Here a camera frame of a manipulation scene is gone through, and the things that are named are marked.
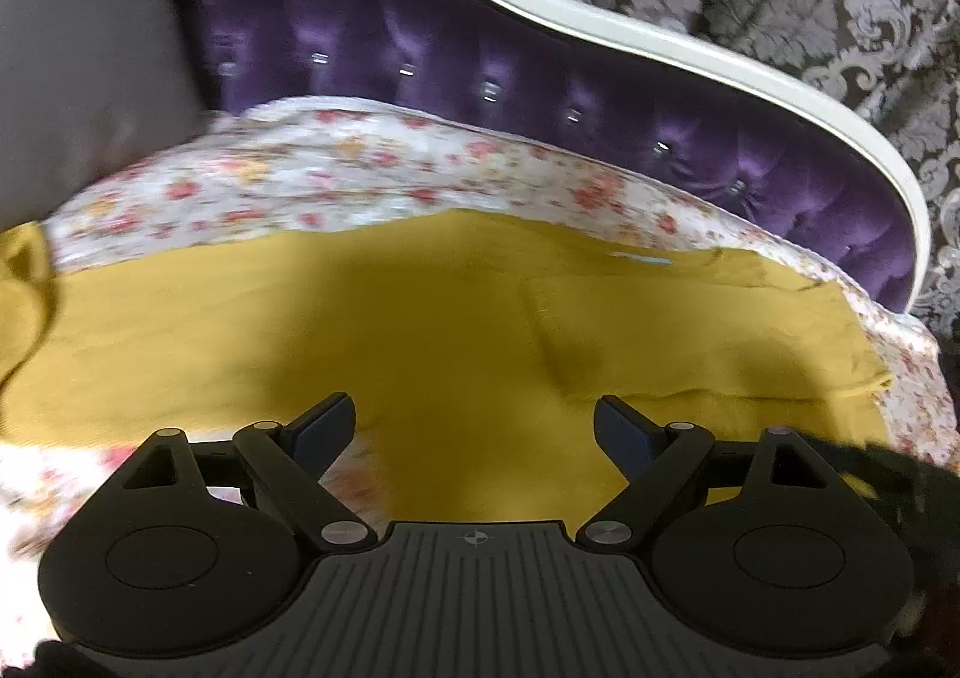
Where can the purple tufted velvet headboard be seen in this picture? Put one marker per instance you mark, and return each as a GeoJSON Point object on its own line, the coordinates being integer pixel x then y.
{"type": "Point", "coordinates": [752, 140]}

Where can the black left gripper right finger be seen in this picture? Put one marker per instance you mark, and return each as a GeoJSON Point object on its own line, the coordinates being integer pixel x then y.
{"type": "Point", "coordinates": [660, 466]}

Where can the mustard yellow knit sweater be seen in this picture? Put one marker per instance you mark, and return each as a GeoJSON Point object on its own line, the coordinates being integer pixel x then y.
{"type": "Point", "coordinates": [474, 346]}

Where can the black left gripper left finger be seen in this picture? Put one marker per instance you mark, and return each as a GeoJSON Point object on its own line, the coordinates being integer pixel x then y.
{"type": "Point", "coordinates": [286, 462]}

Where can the floral quilted bedspread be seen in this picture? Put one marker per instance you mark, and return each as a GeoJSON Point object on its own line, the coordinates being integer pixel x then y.
{"type": "Point", "coordinates": [322, 165]}

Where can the grey square pillow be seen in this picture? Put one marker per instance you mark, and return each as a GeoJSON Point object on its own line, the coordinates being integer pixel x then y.
{"type": "Point", "coordinates": [88, 87]}

